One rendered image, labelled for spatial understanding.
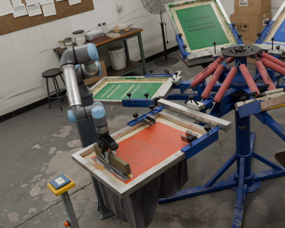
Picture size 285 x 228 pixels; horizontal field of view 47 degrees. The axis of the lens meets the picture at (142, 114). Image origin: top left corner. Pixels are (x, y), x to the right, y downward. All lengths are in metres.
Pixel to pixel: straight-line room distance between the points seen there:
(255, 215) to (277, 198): 0.29
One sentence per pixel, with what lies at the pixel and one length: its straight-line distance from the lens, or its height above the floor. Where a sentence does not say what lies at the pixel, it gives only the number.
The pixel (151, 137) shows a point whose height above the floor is 0.95.
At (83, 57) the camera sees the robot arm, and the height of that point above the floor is 1.58.
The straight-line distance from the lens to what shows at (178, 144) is 2.16.
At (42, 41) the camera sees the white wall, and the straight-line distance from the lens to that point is 5.78.
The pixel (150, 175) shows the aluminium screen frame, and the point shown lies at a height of 0.99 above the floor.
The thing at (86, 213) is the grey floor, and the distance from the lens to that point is 3.27.
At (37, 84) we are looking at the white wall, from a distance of 5.85.
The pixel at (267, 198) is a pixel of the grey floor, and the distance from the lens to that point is 3.19.
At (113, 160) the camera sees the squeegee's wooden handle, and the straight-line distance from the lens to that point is 1.98.
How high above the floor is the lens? 2.12
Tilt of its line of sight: 26 degrees down
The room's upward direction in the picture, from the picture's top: 10 degrees counter-clockwise
